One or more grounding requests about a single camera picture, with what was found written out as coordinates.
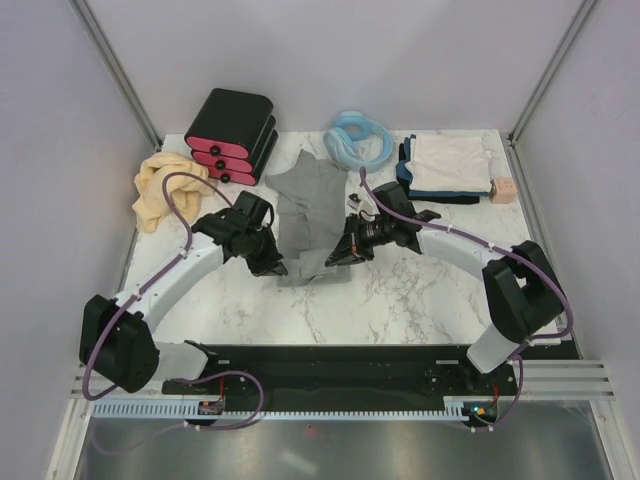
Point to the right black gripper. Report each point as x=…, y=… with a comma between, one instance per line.
x=351, y=248

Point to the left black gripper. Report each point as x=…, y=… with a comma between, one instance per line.
x=271, y=259

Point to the grey t shirt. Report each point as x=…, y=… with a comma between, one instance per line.
x=311, y=218

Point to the light blue headphones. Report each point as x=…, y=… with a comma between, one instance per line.
x=349, y=128

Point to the yellow t shirt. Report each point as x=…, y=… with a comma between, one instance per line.
x=151, y=208

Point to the black pink drawer box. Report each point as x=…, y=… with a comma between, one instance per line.
x=233, y=136

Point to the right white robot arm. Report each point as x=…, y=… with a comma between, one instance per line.
x=522, y=291

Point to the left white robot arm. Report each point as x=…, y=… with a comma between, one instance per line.
x=117, y=333

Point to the white blue folded t shirt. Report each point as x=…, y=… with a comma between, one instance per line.
x=447, y=169

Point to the pink cube power strip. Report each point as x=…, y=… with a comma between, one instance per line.
x=503, y=190

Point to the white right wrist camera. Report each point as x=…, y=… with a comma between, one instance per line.
x=359, y=204

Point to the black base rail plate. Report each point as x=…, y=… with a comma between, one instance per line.
x=341, y=377

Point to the light blue cable duct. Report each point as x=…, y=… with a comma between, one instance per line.
x=182, y=408

